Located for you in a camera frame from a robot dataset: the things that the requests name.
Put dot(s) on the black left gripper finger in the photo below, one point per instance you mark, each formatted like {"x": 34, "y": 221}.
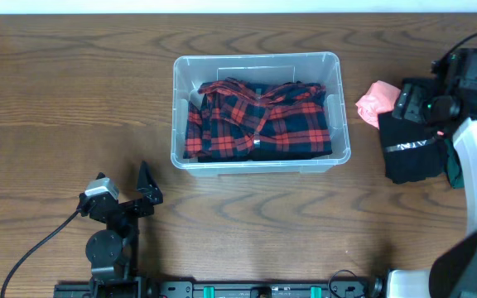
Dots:
{"x": 145, "y": 183}
{"x": 100, "y": 175}

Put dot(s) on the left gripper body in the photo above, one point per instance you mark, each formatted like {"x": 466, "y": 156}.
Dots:
{"x": 133, "y": 213}

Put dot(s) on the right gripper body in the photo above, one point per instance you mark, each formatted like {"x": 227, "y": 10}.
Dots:
{"x": 419, "y": 107}

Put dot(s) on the pink garment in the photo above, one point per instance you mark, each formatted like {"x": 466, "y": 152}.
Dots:
{"x": 380, "y": 98}

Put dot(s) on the black garment with grey stripe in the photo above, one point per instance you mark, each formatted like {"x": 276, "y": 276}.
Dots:
{"x": 410, "y": 152}

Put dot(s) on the red plaid flannel shirt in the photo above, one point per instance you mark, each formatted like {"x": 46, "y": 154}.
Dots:
{"x": 237, "y": 117}

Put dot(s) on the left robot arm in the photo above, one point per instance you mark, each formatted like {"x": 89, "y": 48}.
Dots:
{"x": 113, "y": 251}

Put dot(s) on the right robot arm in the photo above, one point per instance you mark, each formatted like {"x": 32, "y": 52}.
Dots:
{"x": 447, "y": 104}

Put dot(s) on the clear plastic storage container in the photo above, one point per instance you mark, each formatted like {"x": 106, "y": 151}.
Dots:
{"x": 191, "y": 71}

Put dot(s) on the dark green folded garment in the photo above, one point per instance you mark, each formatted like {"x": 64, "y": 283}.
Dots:
{"x": 453, "y": 168}

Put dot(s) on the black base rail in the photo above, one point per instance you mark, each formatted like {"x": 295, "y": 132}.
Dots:
{"x": 343, "y": 287}

